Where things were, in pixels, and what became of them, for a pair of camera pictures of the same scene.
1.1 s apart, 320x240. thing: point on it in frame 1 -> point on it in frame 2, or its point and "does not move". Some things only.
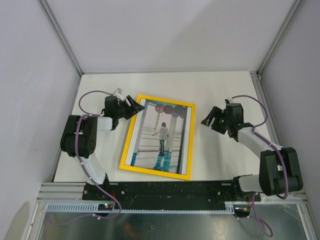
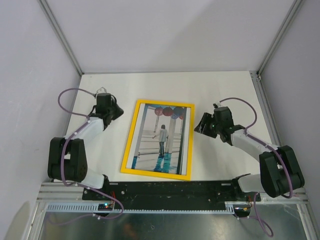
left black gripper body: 123,109 -> 114,111
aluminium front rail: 63,192 does not move
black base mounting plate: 167,192 does not move
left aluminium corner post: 52,20 does not move
